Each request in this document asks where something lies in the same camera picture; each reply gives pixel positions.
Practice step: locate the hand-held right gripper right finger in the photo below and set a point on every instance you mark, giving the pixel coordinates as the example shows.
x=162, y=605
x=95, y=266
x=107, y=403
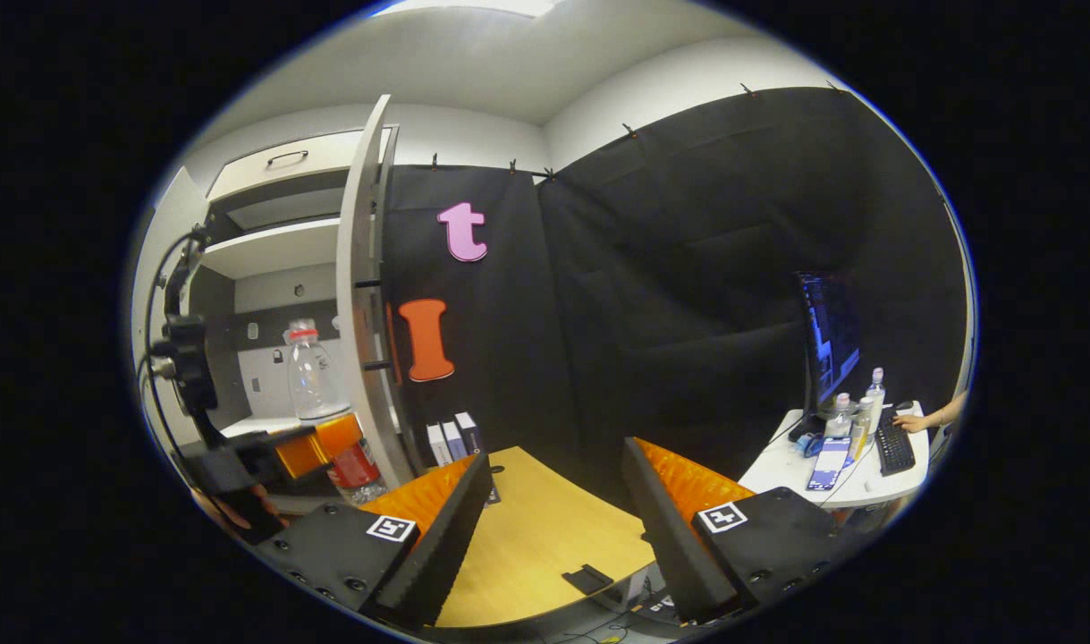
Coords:
x=665, y=546

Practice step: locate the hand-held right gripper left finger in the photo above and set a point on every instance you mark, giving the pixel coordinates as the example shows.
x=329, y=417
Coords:
x=442, y=555

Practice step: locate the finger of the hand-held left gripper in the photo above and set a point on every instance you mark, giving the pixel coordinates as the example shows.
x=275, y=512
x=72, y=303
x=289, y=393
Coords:
x=299, y=456
x=341, y=436

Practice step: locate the clear plastic water bottle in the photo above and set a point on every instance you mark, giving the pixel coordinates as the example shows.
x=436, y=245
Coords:
x=312, y=376

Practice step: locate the lavender small box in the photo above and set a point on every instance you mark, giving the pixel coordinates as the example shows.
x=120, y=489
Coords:
x=453, y=440

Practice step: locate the white side table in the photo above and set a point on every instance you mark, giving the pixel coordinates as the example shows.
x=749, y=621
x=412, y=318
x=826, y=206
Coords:
x=777, y=474

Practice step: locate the white cabinet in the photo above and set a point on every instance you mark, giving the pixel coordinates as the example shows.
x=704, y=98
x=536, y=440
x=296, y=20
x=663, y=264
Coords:
x=276, y=246

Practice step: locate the small blue object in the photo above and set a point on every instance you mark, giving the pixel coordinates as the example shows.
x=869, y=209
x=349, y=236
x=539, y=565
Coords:
x=808, y=444

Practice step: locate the blue booklet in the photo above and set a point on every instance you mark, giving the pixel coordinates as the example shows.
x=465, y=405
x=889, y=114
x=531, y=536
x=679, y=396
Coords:
x=829, y=465

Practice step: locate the squat clear bottle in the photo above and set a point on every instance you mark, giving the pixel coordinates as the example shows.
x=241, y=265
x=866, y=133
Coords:
x=839, y=419

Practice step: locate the tall yellowish bottle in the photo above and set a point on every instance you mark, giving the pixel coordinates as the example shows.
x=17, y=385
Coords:
x=861, y=429

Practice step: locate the black keyboard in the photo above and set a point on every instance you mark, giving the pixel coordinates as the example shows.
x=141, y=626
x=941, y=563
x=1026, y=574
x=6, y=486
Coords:
x=893, y=447

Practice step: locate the black backdrop cloth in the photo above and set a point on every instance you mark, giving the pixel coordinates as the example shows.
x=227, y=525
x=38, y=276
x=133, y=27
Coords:
x=670, y=295

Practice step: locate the black computer monitor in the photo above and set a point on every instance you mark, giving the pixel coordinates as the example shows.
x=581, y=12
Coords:
x=826, y=340

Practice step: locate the clear bottle white cap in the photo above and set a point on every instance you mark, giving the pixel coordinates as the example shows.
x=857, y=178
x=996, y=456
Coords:
x=876, y=389

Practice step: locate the large ceiling light panel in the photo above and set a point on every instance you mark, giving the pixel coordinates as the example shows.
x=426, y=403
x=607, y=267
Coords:
x=473, y=7

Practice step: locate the black flat bracket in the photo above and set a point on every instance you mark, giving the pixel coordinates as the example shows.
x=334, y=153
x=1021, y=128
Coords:
x=587, y=580

